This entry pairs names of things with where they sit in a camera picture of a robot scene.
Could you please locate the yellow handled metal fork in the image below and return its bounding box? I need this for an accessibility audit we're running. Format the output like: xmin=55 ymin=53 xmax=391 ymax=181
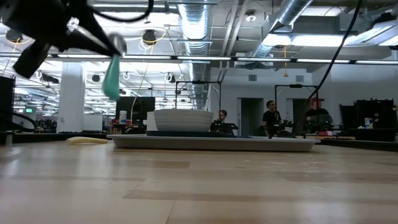
xmin=65 ymin=136 xmax=109 ymax=146

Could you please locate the black cabinet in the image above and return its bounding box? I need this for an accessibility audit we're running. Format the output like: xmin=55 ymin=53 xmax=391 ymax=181
xmin=0 ymin=76 xmax=16 ymax=133

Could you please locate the ceiling cable reel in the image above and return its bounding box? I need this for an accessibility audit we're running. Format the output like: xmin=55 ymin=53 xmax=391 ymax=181
xmin=142 ymin=29 xmax=158 ymax=46
xmin=5 ymin=29 xmax=23 ymax=44

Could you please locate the dark teal plate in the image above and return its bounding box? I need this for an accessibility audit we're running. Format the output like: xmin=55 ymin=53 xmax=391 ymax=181
xmin=145 ymin=130 xmax=235 ymax=139

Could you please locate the silver ventilation duct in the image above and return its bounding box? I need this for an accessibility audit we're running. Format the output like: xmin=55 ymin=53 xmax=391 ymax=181
xmin=178 ymin=0 xmax=213 ymax=110

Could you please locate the person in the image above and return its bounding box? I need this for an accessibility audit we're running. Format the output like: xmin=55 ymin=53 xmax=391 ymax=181
xmin=305 ymin=96 xmax=333 ymax=135
xmin=262 ymin=100 xmax=282 ymax=137
xmin=214 ymin=109 xmax=229 ymax=132

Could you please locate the teal handled metal spoon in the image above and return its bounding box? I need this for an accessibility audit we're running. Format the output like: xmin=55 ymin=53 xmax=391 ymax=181
xmin=102 ymin=33 xmax=128 ymax=101

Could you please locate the white handled soup mug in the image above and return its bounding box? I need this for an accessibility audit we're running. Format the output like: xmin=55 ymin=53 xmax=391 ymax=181
xmin=153 ymin=108 xmax=215 ymax=133

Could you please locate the black monitor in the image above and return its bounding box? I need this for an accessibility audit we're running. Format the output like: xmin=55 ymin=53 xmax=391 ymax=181
xmin=115 ymin=96 xmax=156 ymax=134

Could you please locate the grey plastic tray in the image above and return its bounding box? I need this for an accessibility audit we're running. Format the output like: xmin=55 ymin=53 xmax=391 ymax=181
xmin=107 ymin=134 xmax=322 ymax=153

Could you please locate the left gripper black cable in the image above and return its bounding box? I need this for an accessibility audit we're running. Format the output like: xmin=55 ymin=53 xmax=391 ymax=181
xmin=90 ymin=0 xmax=155 ymax=24

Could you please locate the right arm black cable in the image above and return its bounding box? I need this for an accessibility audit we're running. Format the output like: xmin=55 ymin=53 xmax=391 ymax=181
xmin=292 ymin=0 xmax=363 ymax=135

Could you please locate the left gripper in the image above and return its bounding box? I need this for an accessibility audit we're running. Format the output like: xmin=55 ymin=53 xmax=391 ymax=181
xmin=0 ymin=0 xmax=124 ymax=58

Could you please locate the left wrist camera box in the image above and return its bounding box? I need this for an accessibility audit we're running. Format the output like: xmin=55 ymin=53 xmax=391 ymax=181
xmin=12 ymin=39 xmax=52 ymax=80

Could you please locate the black gantry frame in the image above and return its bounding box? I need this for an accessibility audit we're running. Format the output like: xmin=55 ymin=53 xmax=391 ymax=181
xmin=274 ymin=83 xmax=319 ymax=135
xmin=175 ymin=80 xmax=222 ymax=132

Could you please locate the white square pillar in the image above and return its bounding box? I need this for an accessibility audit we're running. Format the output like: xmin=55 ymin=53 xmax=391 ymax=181
xmin=57 ymin=62 xmax=86 ymax=134

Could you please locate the black looped cable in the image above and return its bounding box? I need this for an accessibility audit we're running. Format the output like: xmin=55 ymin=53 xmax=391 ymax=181
xmin=0 ymin=111 xmax=37 ymax=133

